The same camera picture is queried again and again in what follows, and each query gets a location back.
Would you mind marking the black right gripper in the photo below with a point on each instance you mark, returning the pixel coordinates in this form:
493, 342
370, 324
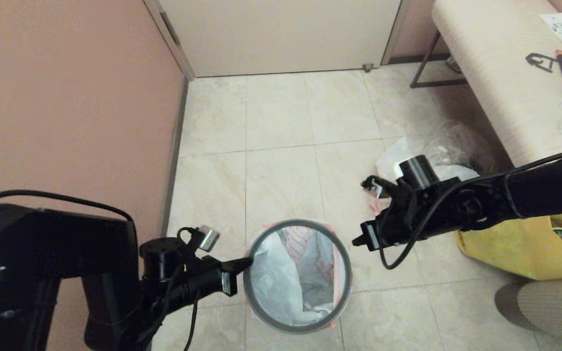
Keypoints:
388, 229

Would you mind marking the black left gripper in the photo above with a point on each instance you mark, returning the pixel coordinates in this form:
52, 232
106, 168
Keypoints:
203, 285

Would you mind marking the white red-print trash bag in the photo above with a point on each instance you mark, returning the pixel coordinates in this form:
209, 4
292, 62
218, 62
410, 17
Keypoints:
388, 161
281, 282

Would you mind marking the clear bag with black items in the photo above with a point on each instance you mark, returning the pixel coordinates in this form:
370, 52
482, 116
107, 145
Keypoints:
456, 141

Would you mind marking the yellow fabric tote bag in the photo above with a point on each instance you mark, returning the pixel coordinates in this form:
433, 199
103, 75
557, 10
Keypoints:
515, 248

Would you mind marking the small metal door stopper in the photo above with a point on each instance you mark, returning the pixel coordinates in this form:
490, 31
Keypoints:
368, 67

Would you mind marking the beige ribbed bin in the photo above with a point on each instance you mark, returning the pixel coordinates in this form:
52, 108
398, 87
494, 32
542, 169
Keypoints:
554, 312

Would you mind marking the white door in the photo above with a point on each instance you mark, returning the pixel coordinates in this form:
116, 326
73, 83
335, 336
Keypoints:
281, 34

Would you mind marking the beige bench with metal legs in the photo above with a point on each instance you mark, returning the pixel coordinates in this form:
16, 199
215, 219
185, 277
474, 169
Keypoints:
495, 63

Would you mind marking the black metal hook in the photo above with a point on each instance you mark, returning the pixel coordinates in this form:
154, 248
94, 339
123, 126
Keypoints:
537, 59

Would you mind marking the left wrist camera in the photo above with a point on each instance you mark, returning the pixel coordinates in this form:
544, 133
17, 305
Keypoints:
208, 238

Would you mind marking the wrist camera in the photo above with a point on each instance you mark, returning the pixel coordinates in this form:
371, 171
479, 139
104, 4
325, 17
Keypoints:
373, 186
208, 238

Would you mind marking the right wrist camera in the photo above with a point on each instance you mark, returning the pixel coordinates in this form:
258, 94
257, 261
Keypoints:
373, 186

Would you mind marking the grey wall baseboard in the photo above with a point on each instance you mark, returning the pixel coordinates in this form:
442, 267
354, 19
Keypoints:
176, 136

